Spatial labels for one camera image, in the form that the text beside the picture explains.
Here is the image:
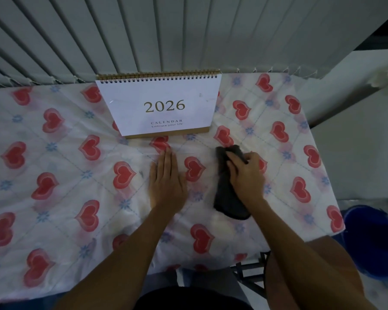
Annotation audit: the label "person's right leg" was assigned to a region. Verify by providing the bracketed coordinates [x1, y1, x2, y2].
[265, 236, 364, 310]

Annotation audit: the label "person's left forearm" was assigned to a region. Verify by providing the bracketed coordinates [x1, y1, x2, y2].
[53, 205, 183, 310]

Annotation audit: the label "black metal table frame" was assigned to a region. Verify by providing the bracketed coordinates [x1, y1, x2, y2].
[230, 251, 272, 301]

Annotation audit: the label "heart print tablecloth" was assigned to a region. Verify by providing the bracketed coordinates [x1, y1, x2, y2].
[0, 72, 346, 305]

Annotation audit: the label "white spiral desk calendar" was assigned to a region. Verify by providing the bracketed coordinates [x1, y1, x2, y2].
[95, 69, 222, 140]

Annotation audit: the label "person's left hand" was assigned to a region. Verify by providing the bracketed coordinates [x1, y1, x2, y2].
[148, 147, 188, 210]

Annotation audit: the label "white vertical blinds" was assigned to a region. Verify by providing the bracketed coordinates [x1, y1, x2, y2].
[0, 0, 388, 88]

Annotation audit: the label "person's right hand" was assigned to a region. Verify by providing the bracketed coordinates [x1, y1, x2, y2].
[225, 151, 266, 206]

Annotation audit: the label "person's right forearm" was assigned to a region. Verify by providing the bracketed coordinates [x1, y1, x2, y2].
[246, 197, 387, 310]

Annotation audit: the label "dark grey cloth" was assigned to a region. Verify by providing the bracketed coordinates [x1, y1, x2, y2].
[213, 145, 253, 221]

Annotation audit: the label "dark shorts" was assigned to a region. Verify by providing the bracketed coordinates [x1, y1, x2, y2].
[133, 285, 254, 310]

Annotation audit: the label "blue plastic bucket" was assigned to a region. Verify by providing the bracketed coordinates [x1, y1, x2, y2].
[341, 205, 388, 281]

